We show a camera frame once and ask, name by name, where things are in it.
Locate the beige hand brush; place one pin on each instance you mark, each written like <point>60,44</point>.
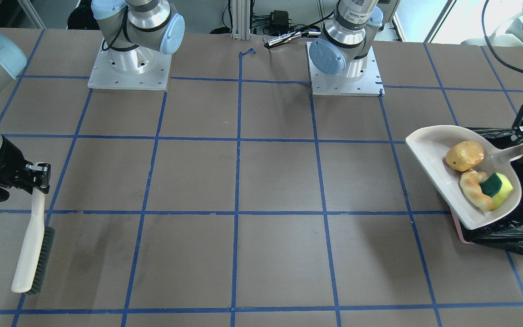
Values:
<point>35,250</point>

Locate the yellow potato toy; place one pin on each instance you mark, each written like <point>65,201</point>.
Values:
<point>465,156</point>

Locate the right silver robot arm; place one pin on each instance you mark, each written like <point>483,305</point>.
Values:
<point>133,30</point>

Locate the aluminium frame post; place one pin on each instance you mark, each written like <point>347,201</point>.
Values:
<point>240,15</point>

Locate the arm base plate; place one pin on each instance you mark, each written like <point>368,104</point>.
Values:
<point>360,78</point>
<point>136,69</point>

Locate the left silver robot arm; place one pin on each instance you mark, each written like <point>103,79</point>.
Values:
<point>341,60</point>

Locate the yellow green sponge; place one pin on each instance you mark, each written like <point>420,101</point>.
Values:
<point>498,187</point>

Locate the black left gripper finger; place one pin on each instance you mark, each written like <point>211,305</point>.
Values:
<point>517,127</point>

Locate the silver cable connector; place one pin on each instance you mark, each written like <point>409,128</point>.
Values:
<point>283,39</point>

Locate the beige plastic dustpan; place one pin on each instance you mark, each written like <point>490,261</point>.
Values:
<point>461,190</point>

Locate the black power brick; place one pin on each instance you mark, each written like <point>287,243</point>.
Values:
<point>279,19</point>

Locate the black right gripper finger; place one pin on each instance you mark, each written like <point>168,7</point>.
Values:
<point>33,176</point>

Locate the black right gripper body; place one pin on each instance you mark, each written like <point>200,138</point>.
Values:
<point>8,165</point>

